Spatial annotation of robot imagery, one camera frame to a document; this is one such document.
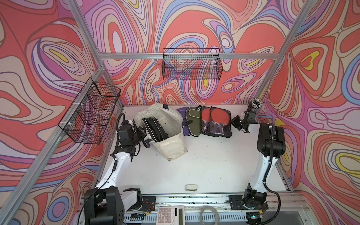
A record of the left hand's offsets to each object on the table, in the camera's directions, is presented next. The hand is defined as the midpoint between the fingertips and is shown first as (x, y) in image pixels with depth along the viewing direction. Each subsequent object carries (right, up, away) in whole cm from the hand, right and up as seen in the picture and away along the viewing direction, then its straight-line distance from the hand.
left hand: (147, 128), depth 84 cm
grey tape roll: (+35, -40, -13) cm, 54 cm away
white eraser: (+26, -33, -7) cm, 42 cm away
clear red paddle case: (+40, +9, +25) cm, 48 cm away
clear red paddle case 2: (+50, +2, +18) cm, 53 cm away
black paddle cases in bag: (+4, 0, +2) cm, 5 cm away
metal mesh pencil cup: (+72, +16, +12) cm, 75 cm away
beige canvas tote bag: (+16, -9, -7) cm, 20 cm away
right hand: (+59, +3, +23) cm, 63 cm away
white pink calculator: (+16, -42, -15) cm, 48 cm away
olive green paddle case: (+31, +10, +25) cm, 41 cm away
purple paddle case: (+22, +12, +32) cm, 40 cm away
